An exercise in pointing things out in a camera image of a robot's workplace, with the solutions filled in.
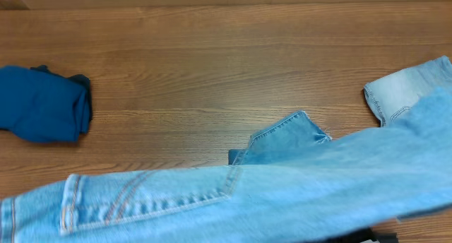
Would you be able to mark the medium blue denim jeans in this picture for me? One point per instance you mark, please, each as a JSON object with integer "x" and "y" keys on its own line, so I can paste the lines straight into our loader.
{"x": 288, "y": 195}

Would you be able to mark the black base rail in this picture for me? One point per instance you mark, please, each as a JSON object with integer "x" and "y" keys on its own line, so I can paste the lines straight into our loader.
{"x": 366, "y": 235}

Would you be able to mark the dark blue folded cloth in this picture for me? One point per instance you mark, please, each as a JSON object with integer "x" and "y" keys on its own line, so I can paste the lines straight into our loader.
{"x": 40, "y": 106}

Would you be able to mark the light washed denim jeans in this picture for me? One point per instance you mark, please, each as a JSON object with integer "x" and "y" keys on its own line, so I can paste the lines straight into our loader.
{"x": 393, "y": 95}

